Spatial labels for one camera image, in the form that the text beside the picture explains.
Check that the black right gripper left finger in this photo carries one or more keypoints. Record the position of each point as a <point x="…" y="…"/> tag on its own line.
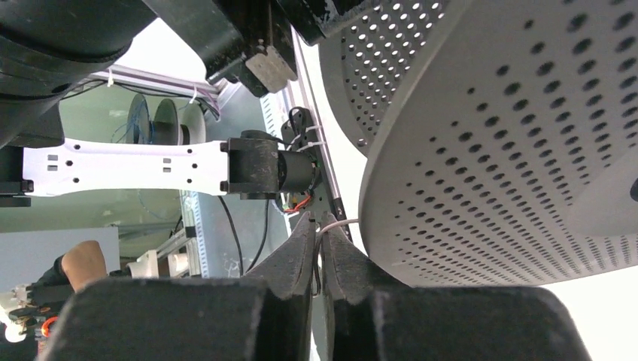
<point x="263" y="315"/>

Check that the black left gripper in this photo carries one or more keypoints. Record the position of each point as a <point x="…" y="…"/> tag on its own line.
<point x="251" y="42"/>

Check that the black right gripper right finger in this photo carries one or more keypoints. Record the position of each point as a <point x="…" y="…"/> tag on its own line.
<point x="371" y="315"/>

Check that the dark grey perforated spool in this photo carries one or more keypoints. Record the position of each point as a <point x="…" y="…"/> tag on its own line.
<point x="500" y="137"/>

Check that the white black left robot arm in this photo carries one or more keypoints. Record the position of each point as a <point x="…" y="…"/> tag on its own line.
<point x="50" y="48"/>

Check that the person in black shirt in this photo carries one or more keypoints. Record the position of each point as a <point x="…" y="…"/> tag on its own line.
<point x="79" y="266"/>

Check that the white teleoperation controller device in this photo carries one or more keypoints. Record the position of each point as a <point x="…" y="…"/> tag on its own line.
<point x="30" y="310"/>

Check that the white slotted cable duct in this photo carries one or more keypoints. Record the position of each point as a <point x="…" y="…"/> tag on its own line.
<point x="196" y="208"/>

